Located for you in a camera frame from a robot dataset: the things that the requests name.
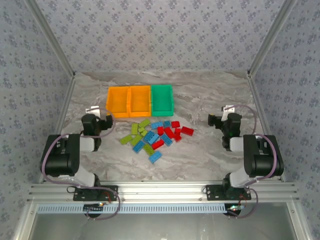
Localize orange plastic bin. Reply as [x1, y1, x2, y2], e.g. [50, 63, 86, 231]
[105, 86, 131, 118]
[127, 85, 152, 118]

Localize green plastic bin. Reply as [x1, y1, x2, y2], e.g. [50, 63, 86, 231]
[150, 84, 175, 117]

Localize small circuit board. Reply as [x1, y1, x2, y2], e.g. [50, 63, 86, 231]
[224, 203, 245, 214]
[83, 202, 105, 211]

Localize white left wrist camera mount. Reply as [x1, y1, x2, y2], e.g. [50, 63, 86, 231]
[84, 106, 101, 117]

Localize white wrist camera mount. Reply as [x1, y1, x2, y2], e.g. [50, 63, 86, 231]
[84, 106, 101, 117]
[221, 104, 236, 121]

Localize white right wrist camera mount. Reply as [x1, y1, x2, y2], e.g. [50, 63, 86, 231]
[221, 104, 236, 121]

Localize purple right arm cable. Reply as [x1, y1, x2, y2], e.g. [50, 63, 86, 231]
[226, 104, 285, 220]

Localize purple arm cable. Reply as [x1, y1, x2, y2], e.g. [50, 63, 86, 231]
[40, 107, 122, 221]
[226, 104, 285, 220]

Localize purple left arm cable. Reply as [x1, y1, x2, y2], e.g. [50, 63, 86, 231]
[40, 107, 122, 221]

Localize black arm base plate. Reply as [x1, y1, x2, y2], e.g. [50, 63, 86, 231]
[72, 185, 119, 201]
[205, 184, 252, 201]

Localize wide aluminium frame rail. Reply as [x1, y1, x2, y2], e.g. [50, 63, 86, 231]
[27, 181, 300, 204]

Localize aluminium frame post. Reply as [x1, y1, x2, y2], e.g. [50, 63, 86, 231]
[246, 0, 300, 77]
[24, 0, 76, 77]

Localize slotted grey cable duct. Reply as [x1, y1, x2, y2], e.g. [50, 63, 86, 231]
[36, 203, 226, 215]

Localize aluminium frame leg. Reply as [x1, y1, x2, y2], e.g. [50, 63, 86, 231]
[13, 202, 37, 240]
[286, 202, 310, 240]

